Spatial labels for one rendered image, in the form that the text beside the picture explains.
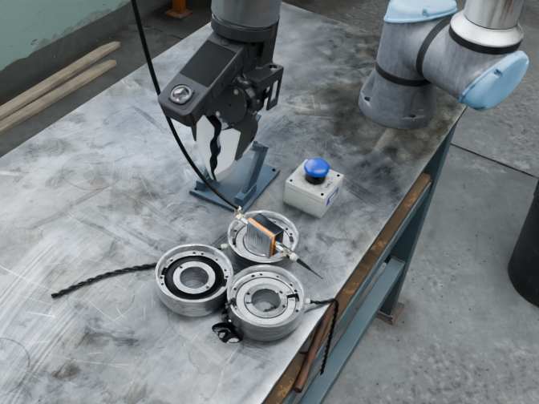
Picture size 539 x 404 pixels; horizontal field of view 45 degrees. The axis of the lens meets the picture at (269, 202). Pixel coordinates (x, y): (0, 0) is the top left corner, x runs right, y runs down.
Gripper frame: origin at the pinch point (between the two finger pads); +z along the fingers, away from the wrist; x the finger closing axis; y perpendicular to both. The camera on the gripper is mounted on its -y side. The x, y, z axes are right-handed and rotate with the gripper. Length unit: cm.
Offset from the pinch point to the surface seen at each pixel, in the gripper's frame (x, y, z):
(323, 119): 4.3, 44.8, 12.2
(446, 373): -36, 77, 88
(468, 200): -17, 149, 79
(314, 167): -4.7, 22.0, 7.7
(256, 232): -4.4, 6.2, 11.2
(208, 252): 0.5, 2.0, 14.8
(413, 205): -13, 67, 36
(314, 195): -6.4, 20.1, 11.0
